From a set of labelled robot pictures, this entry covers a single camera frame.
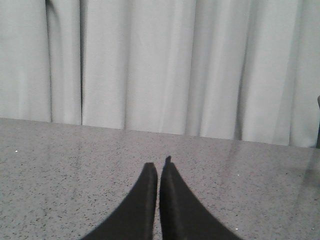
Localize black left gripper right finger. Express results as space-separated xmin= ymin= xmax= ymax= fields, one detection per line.
xmin=159 ymin=156 xmax=239 ymax=240

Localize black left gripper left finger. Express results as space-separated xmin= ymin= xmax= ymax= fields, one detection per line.
xmin=83 ymin=162 xmax=158 ymax=240

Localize dark object at right edge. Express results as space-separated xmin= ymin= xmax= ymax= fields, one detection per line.
xmin=316 ymin=94 xmax=320 ymax=149

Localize white curtain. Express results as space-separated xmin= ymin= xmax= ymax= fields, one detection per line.
xmin=0 ymin=0 xmax=320 ymax=147

